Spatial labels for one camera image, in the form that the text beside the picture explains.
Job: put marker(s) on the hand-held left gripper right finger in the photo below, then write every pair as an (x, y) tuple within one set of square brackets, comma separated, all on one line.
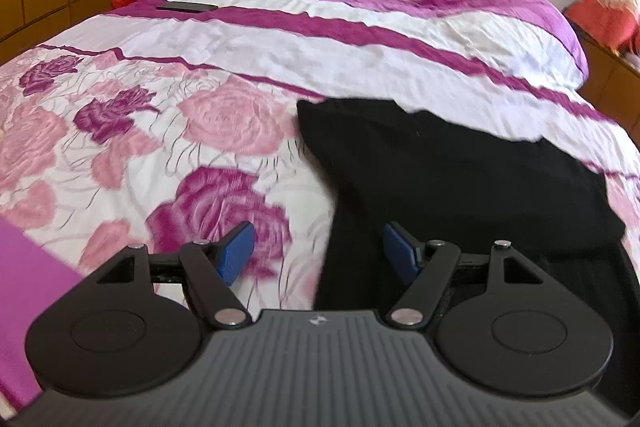
[(400, 252)]

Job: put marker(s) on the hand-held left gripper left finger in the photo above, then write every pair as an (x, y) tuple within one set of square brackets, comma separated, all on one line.
[(237, 252)]

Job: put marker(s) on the bed with floral purple duvet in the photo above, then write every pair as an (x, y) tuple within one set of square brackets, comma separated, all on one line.
[(200, 57)]

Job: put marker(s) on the black phone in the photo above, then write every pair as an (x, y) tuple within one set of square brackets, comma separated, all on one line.
[(187, 7)]

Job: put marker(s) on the black knit cardigan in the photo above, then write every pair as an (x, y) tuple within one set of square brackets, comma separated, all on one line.
[(450, 187)]

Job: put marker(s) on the purple white quilt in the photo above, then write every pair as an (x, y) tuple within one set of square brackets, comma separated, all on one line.
[(500, 7)]

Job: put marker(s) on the wooden window cabinet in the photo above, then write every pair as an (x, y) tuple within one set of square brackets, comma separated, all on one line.
[(610, 77)]

